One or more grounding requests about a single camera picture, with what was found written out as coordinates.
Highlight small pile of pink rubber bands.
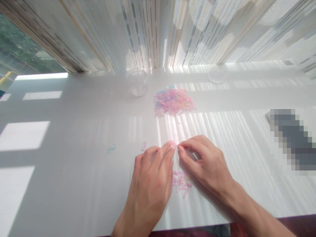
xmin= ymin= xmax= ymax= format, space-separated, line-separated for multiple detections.
xmin=171 ymin=170 xmax=193 ymax=199

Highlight person's left hand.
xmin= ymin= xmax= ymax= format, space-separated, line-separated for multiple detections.
xmin=124 ymin=142 xmax=175 ymax=215

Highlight clear plastic lid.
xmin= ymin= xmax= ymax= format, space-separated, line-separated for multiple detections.
xmin=208 ymin=69 xmax=227 ymax=83

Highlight person's right hand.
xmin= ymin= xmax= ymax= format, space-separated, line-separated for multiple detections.
xmin=176 ymin=134 xmax=238 ymax=196

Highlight striped window blinds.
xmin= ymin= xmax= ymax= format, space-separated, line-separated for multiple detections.
xmin=0 ymin=0 xmax=316 ymax=81

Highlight large pile of pastel rubber bands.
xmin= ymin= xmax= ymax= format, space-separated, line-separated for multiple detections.
xmin=153 ymin=84 xmax=198 ymax=118

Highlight window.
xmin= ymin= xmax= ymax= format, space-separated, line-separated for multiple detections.
xmin=0 ymin=12 xmax=68 ymax=98

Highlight clear plastic jar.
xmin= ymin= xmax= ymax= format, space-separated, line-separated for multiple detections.
xmin=125 ymin=68 xmax=148 ymax=97

